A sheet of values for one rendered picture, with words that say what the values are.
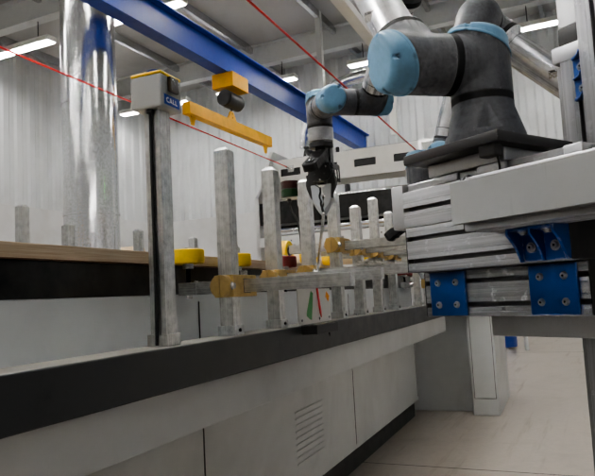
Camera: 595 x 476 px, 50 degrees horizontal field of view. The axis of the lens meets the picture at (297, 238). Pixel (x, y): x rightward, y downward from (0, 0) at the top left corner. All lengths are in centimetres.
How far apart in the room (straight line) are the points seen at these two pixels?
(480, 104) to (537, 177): 30
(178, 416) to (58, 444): 32
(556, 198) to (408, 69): 39
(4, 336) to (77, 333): 18
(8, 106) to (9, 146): 63
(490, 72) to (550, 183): 36
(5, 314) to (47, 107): 1032
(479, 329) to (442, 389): 49
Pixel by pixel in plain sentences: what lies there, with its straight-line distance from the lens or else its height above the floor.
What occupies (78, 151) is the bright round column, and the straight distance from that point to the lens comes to 582.
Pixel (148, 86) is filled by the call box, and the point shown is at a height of 119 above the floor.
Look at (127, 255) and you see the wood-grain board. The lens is 144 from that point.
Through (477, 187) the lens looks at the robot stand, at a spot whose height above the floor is 93.
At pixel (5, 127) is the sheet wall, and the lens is 1075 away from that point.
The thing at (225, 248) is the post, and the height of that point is 90.
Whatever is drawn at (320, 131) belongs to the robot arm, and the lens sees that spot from 185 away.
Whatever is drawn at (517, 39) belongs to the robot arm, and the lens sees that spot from 188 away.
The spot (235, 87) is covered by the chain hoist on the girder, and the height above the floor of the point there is 303.
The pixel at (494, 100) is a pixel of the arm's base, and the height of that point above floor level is 112.
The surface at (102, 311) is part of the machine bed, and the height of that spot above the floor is 77.
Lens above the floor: 78
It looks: 5 degrees up
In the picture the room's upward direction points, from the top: 3 degrees counter-clockwise
